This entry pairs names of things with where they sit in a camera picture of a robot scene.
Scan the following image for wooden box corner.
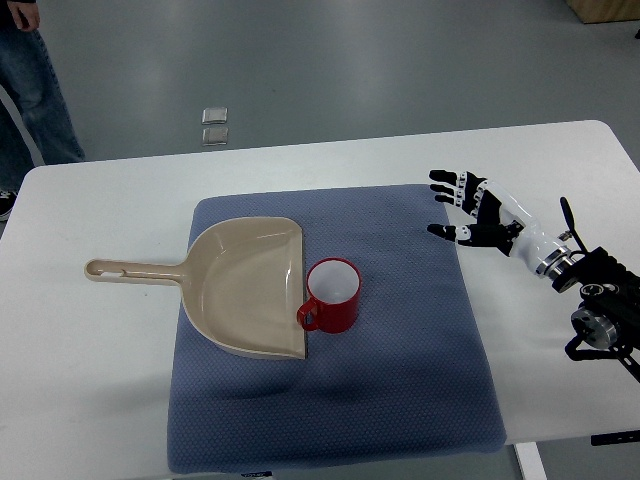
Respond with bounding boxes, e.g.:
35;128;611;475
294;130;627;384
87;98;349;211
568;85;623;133
566;0;639;24

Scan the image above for white table leg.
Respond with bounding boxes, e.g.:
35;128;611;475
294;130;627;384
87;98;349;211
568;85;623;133
514;442;548;480

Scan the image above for person leg blue jeans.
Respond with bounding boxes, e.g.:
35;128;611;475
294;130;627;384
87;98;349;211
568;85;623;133
1;26;85;192

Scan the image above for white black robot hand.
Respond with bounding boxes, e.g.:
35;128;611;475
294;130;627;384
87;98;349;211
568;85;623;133
427;169;568;276

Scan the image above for blue quilted cushion mat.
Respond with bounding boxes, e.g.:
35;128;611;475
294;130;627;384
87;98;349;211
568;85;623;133
167;184;506;474

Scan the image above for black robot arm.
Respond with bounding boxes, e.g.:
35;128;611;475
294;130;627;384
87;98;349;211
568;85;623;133
537;197;639;379

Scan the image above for beige plastic dustpan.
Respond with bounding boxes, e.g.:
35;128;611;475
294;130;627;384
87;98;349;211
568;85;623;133
84;217;307;360

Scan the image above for red cup white inside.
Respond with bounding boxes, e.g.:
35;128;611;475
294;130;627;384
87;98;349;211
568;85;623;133
297;257;362;334

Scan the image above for bystander bare hand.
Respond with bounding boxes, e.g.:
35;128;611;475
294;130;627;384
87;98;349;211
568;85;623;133
7;1;40;32

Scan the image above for black white sneaker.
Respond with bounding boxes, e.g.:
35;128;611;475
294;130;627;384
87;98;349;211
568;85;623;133
0;190;17;222

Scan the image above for upper metal floor plate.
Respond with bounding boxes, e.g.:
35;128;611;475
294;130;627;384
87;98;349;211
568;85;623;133
201;107;228;125

